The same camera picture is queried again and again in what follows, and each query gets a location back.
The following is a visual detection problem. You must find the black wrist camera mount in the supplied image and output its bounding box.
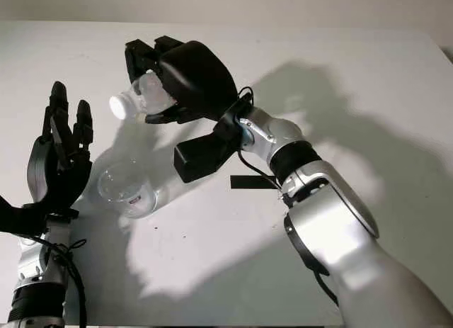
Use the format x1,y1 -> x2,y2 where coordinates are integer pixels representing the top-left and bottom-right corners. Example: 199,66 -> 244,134
0,195 -> 79,237
173,118 -> 245,183

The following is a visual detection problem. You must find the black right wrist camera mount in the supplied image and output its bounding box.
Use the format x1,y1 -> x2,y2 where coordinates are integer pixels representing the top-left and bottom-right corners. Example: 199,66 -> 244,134
173,118 -> 245,183

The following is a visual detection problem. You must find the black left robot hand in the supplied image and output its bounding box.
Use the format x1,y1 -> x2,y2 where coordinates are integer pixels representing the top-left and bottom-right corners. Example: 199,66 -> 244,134
26,81 -> 96,215

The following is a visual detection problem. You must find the black tape rectangle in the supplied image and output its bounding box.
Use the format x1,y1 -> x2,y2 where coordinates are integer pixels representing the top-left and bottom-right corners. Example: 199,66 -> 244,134
229,175 -> 279,191

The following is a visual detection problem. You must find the clear plastic water bottle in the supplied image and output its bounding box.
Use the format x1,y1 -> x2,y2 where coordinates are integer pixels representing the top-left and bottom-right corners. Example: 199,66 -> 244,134
108,68 -> 180,122

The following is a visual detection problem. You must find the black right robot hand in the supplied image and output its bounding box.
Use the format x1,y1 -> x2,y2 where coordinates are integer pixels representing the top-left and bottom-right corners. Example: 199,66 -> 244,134
124,35 -> 239,125

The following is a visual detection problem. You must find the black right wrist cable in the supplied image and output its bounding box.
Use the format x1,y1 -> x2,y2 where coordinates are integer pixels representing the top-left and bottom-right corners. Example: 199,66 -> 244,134
226,86 -> 291,208

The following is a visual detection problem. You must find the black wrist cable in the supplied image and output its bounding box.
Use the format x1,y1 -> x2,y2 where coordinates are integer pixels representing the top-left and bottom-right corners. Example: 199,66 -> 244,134
21,235 -> 88,327
226,86 -> 291,208

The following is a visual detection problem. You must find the clear glass cup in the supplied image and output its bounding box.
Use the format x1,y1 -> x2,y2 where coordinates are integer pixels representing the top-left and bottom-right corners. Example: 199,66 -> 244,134
97,159 -> 159,219

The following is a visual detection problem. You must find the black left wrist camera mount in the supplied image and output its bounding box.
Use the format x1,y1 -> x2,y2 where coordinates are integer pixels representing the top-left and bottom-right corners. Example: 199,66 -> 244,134
0,195 -> 79,237

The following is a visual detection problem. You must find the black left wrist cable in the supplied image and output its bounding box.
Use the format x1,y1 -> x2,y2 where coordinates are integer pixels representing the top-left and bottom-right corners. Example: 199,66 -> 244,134
21,235 -> 88,327

